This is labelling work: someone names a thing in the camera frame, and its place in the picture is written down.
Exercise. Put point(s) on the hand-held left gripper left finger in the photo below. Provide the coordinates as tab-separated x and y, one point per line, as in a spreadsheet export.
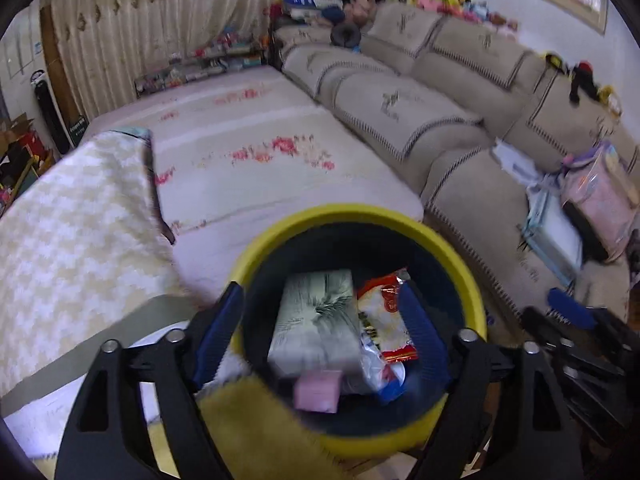
220	330

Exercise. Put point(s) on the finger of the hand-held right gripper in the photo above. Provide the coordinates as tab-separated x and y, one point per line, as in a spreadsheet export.
570	308
537	322

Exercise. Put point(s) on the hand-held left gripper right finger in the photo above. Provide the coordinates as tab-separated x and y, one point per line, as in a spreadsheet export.
417	320

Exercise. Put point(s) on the red and white snack packet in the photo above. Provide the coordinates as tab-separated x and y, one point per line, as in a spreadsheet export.
382	310

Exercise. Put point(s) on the blue and white wrapper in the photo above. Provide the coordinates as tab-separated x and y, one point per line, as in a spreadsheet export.
390	385

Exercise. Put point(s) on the grey green tissue box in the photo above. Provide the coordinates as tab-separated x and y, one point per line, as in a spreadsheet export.
315	320

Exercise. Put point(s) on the small pink box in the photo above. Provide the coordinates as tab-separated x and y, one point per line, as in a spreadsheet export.
317	390

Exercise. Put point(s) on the yellow rimmed dark bin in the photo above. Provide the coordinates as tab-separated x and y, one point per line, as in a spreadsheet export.
320	240

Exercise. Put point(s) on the pink clear bag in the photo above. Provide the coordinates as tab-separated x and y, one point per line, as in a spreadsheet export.
600	200

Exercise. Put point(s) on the loose white papers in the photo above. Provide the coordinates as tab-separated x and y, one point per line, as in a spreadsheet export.
510	160

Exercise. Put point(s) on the beige patterned blanket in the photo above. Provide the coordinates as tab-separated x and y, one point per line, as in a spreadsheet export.
75	240

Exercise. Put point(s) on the bed with floral sheet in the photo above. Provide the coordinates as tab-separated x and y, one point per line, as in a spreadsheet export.
250	120

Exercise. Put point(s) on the yellow plush toy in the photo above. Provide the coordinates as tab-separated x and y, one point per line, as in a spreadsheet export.
610	100

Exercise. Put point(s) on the beige sofa with embroidered covers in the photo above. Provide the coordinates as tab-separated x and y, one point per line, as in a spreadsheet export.
400	105

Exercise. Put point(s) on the black and red plush toy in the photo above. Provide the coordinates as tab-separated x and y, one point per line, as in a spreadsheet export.
582	80

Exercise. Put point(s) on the small dark sign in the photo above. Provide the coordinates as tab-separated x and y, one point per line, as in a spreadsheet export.
77	131

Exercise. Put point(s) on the long tray of small clutter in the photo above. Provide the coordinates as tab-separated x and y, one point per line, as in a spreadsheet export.
200	67

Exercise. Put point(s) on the tower fan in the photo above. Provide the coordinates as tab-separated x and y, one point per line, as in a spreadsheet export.
47	110

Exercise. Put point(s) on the dark neck pillow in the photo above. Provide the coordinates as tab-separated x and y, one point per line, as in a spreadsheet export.
337	35

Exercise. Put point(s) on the beige pleated curtain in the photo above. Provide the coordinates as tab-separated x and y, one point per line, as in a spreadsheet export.
150	25

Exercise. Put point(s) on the pink plush doll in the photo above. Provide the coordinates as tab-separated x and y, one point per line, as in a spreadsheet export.
362	5

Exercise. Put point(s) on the pile of blue boxes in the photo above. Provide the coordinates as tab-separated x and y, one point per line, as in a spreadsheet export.
310	7

